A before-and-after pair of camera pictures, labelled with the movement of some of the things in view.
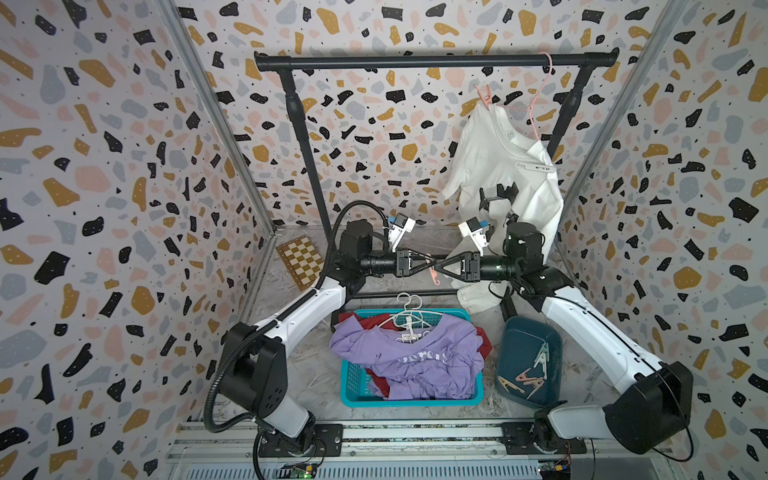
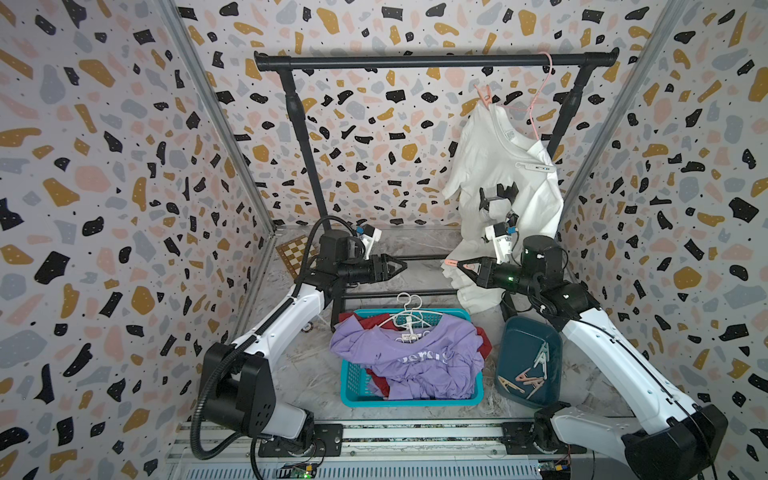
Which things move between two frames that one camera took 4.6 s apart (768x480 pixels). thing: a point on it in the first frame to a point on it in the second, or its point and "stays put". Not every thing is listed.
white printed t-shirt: (496, 151) stays put
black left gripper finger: (427, 262) to (391, 268)
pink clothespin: (486, 99) stays put
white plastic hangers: (411, 316) stays put
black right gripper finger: (448, 273) to (481, 278)
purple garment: (438, 358) stays put
